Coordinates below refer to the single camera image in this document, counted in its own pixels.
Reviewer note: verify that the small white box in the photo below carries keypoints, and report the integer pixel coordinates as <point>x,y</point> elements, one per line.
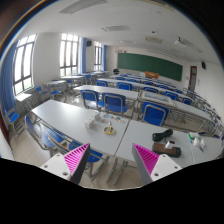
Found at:
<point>89,123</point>

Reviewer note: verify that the left classroom window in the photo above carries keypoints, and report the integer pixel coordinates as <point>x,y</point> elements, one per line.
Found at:
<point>22,77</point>

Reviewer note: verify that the orange lectern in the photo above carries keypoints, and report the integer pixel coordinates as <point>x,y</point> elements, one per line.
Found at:
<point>151,74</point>

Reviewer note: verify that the red brown door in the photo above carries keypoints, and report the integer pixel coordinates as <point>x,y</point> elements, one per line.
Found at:
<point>192,78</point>

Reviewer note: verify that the white charger plug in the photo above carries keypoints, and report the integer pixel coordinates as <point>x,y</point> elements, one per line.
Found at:
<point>170,145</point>

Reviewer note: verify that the green chalkboard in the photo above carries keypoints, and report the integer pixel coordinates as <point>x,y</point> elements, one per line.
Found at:
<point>144,63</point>

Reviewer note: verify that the blue curtain left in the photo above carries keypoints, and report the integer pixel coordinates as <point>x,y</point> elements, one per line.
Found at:
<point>6,80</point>

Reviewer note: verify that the black power strip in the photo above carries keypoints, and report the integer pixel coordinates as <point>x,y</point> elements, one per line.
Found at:
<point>161,149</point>

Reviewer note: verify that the colourful sticker sheet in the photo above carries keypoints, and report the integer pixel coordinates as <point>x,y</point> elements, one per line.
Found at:
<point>115,118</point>

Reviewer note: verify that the middle classroom window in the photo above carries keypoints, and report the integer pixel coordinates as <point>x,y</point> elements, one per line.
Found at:
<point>69,54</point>

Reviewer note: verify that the grey front left desk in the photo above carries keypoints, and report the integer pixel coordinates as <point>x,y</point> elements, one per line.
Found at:
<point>69,120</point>

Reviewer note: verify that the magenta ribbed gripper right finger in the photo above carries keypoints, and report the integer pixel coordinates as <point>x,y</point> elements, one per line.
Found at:
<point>152,166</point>

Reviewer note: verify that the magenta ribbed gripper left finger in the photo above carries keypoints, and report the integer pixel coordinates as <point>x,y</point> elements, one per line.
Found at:
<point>69,166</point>

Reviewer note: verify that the blue chair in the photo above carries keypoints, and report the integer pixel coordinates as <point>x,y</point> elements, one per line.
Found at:
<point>154,114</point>
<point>114,103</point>
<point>91,99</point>

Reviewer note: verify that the blue chair centre left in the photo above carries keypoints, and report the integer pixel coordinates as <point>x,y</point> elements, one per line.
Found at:
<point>91,99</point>

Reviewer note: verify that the blue chair centre right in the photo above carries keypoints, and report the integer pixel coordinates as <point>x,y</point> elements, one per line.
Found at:
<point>154,114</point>

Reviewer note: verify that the classroom window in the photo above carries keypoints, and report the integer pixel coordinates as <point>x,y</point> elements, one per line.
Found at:
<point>22,77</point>
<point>69,54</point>

